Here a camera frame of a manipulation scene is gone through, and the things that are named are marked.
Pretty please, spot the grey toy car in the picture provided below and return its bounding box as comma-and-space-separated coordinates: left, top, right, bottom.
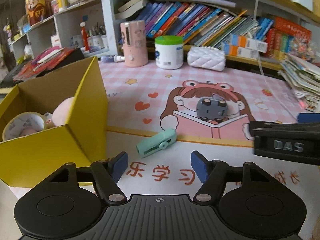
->
196, 98, 228, 123

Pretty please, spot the yellow adhesive tape roll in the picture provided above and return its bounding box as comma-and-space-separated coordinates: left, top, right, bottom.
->
2, 112, 48, 141

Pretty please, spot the stack of newspapers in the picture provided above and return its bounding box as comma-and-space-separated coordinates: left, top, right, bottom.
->
278, 54, 319, 113

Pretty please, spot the cartoon desk mat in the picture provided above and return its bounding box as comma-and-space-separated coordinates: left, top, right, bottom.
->
99, 62, 319, 239

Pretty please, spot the pink plush toy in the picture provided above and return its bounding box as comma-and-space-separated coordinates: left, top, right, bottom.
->
52, 97, 74, 126

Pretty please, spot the yellow cardboard box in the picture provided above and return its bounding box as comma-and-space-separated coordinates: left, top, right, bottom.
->
1, 57, 108, 188

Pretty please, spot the white quilted pouch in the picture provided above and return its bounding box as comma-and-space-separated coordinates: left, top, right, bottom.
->
187, 46, 226, 72

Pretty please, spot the small spray bottle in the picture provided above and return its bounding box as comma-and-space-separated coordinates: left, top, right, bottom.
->
100, 55, 125, 63

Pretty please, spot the white jar green lid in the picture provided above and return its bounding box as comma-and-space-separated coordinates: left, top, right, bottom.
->
155, 35, 183, 70

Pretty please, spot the red paper stack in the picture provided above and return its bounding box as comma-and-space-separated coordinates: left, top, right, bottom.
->
13, 47, 75, 82

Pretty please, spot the black electronic keyboard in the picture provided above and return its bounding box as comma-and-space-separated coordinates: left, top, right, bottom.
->
1, 48, 85, 89

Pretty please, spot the white desk shelf unit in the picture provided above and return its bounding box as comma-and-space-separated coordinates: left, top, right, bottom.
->
10, 0, 119, 60

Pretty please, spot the fortune god figure box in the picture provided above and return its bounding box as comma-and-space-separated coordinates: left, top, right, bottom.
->
26, 0, 53, 26

